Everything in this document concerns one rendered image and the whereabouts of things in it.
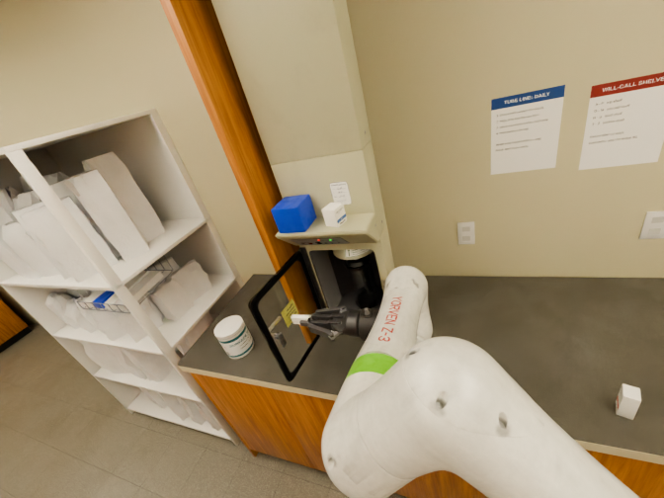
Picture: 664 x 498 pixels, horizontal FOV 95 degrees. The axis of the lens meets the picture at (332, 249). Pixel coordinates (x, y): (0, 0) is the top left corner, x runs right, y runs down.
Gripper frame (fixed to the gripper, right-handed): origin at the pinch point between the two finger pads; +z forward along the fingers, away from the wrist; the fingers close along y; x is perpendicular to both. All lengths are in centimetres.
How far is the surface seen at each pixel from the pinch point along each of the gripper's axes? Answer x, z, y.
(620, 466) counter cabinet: 49, -86, 1
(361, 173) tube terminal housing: -36.3, -21.0, -26.2
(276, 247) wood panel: -15.7, 14.3, -19.4
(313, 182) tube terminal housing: -35.6, -4.7, -26.2
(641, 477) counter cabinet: 53, -92, 1
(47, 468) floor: 126, 236, 46
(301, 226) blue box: -25.4, -1.7, -15.5
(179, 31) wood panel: -82, 15, -17
